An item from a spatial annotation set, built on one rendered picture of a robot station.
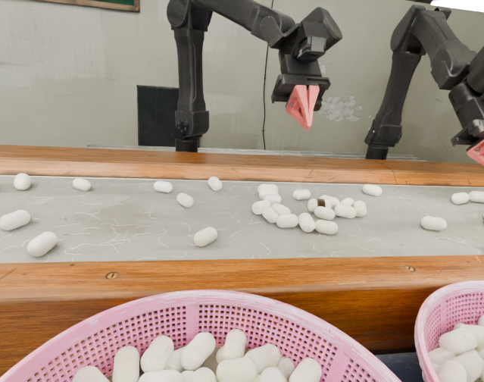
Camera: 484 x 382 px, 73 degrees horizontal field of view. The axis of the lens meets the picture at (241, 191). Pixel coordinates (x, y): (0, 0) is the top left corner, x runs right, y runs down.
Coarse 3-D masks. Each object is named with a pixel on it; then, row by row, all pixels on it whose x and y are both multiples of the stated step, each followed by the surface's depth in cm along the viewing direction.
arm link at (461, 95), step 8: (464, 80) 64; (456, 88) 65; (464, 88) 64; (472, 88) 63; (448, 96) 68; (456, 96) 65; (464, 96) 64; (472, 96) 63; (456, 104) 65; (464, 104) 63; (456, 112) 66
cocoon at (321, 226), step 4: (320, 220) 46; (316, 224) 46; (320, 224) 46; (324, 224) 46; (328, 224) 46; (332, 224) 46; (336, 224) 46; (316, 228) 46; (320, 228) 46; (324, 228) 46; (328, 228) 46; (332, 228) 45; (336, 228) 46; (320, 232) 46; (324, 232) 46; (328, 232) 46; (332, 232) 46
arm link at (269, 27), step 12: (312, 12) 62; (324, 12) 61; (264, 24) 66; (276, 24) 65; (300, 24) 64; (336, 24) 64; (264, 36) 67; (276, 36) 65; (288, 36) 66; (336, 36) 61; (276, 48) 68
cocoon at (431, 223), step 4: (428, 216) 50; (424, 220) 50; (428, 220) 50; (432, 220) 50; (436, 220) 50; (440, 220) 50; (444, 220) 50; (424, 224) 50; (428, 224) 50; (432, 224) 50; (436, 224) 50; (440, 224) 50; (444, 224) 49; (428, 228) 50; (432, 228) 50; (436, 228) 50; (440, 228) 50; (444, 228) 50
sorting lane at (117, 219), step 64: (0, 192) 50; (64, 192) 52; (128, 192) 55; (192, 192) 57; (256, 192) 59; (320, 192) 62; (384, 192) 65; (448, 192) 69; (0, 256) 35; (64, 256) 36; (128, 256) 37; (192, 256) 38; (256, 256) 40; (320, 256) 41
